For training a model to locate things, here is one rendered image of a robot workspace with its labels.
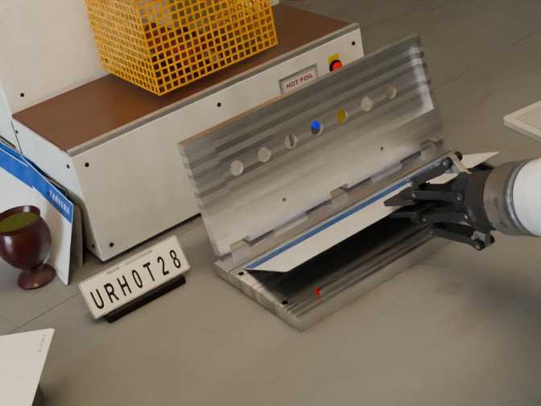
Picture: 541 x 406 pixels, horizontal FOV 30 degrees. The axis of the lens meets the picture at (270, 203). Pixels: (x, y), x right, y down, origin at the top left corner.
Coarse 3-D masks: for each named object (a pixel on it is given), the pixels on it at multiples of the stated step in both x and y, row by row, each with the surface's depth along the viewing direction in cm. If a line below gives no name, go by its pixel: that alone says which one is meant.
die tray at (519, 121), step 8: (536, 104) 173; (520, 112) 172; (528, 112) 171; (536, 112) 171; (504, 120) 171; (512, 120) 170; (520, 120) 169; (528, 120) 169; (536, 120) 168; (512, 128) 170; (520, 128) 167; (528, 128) 166; (536, 128) 166; (536, 136) 164
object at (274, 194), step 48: (384, 48) 154; (288, 96) 146; (336, 96) 151; (384, 96) 156; (432, 96) 160; (192, 144) 138; (240, 144) 144; (336, 144) 153; (384, 144) 156; (240, 192) 145; (288, 192) 148
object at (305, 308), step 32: (416, 160) 162; (352, 192) 155; (320, 224) 150; (384, 224) 147; (416, 224) 146; (224, 256) 144; (256, 256) 145; (320, 256) 143; (352, 256) 141; (416, 256) 140; (256, 288) 138; (288, 288) 137; (352, 288) 135; (288, 320) 133; (320, 320) 133
